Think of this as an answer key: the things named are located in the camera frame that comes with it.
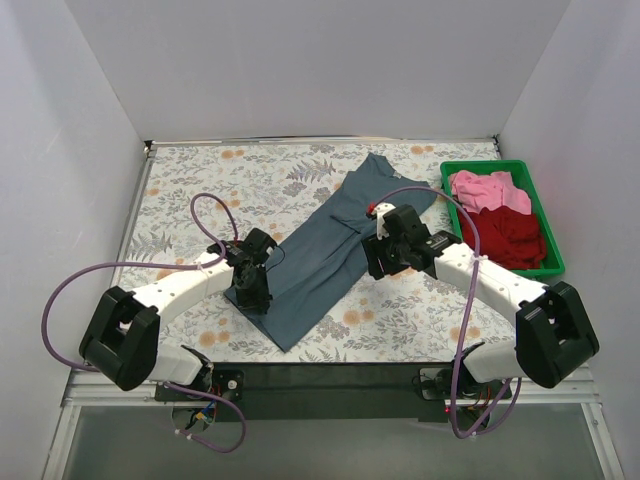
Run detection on blue grey t shirt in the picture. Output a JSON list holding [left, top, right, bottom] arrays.
[[244, 153, 436, 352]]

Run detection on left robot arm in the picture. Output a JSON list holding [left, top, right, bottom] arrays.
[[79, 228, 277, 392]]

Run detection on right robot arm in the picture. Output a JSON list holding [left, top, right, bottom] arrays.
[[362, 203, 600, 391]]

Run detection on floral table mat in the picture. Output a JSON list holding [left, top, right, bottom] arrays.
[[118, 141, 514, 362]]

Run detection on pink t shirt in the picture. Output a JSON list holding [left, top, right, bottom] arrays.
[[448, 170, 532, 215]]

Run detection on red t shirt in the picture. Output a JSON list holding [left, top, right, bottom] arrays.
[[468, 206, 547, 270]]

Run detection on green plastic bin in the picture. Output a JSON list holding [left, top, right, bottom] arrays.
[[440, 160, 565, 279]]

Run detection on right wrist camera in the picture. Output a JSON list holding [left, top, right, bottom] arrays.
[[367, 202, 395, 240]]

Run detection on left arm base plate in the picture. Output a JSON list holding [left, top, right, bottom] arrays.
[[154, 369, 245, 402]]

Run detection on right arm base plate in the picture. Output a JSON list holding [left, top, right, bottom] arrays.
[[411, 366, 503, 401]]

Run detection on aluminium frame rail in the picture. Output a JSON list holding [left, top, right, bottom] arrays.
[[44, 364, 624, 479]]

